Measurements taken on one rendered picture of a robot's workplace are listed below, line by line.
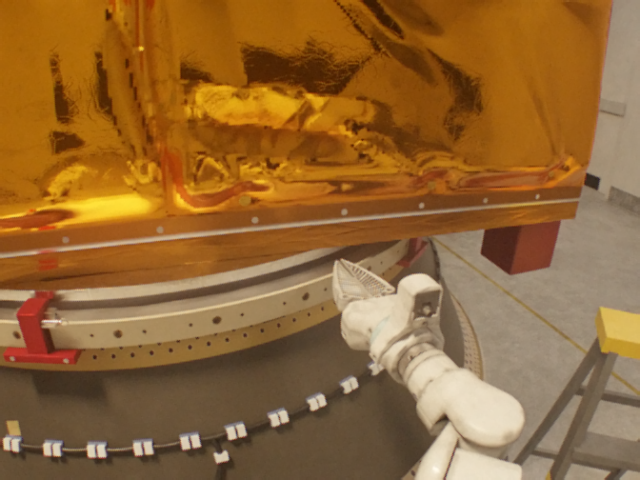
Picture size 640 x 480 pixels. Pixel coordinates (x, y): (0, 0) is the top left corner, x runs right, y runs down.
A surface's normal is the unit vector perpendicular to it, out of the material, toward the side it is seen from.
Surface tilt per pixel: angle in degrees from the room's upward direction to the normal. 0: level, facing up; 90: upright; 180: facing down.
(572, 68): 90
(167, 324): 90
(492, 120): 91
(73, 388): 62
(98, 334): 90
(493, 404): 2
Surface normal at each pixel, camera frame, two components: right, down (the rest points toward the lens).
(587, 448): 0.04, -0.91
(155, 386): 0.31, -0.07
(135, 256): 0.33, 0.39
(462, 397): -0.23, -0.93
